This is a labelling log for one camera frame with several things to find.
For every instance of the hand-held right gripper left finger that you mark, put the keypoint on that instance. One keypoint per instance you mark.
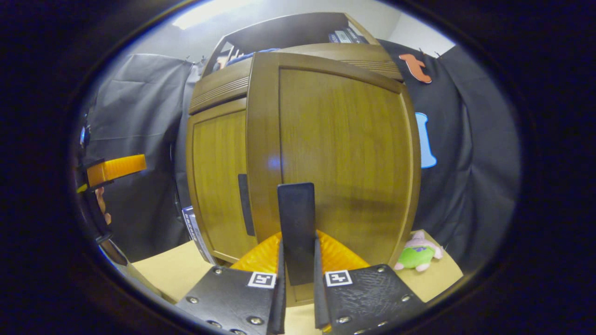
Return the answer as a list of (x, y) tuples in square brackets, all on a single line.
[(281, 302)]

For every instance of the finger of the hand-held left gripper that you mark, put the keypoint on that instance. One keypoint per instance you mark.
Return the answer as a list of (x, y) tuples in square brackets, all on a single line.
[(116, 168)]

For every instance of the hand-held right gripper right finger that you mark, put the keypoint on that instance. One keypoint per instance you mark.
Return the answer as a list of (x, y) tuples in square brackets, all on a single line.
[(318, 302)]

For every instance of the wooden double-door shoe cabinet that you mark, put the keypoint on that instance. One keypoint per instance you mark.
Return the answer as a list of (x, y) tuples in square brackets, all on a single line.
[(219, 163)]

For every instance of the wooden shoe cabinet door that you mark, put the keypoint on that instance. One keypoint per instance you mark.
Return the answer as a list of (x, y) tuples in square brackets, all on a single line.
[(344, 149), (219, 177)]

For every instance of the grey printed booklet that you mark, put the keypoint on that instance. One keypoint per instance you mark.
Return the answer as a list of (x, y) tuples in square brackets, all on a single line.
[(198, 237)]

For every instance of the pink green plush toy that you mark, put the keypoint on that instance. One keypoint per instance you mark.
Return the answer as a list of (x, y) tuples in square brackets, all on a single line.
[(416, 255)]

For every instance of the blue folded towel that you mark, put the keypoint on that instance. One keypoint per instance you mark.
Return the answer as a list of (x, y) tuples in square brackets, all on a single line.
[(247, 56)]

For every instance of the ceiling light panel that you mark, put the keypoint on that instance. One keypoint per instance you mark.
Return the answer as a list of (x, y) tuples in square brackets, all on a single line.
[(209, 14)]

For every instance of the black backdrop cloth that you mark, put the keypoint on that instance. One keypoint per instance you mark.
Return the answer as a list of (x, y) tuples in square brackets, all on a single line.
[(465, 186)]

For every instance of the dark blue book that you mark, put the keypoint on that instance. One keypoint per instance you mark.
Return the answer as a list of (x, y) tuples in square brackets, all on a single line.
[(333, 38)]

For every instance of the grey book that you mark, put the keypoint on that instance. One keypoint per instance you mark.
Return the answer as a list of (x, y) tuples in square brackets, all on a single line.
[(343, 36)]

